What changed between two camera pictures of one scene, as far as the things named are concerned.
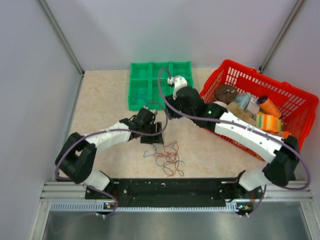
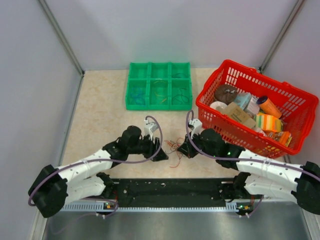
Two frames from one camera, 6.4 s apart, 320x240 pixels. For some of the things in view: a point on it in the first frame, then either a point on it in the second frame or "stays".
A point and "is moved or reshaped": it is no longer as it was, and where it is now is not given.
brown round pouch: x=226 y=93 stays
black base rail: x=206 y=191 stays
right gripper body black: x=176 y=104 → x=191 y=150
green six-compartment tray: x=143 y=85 stays
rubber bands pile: x=171 y=153 is moved or reshaped
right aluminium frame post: x=280 y=35 stays
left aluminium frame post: x=61 y=36 stays
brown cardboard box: x=241 y=114 stays
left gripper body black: x=149 y=139 → x=151 y=152
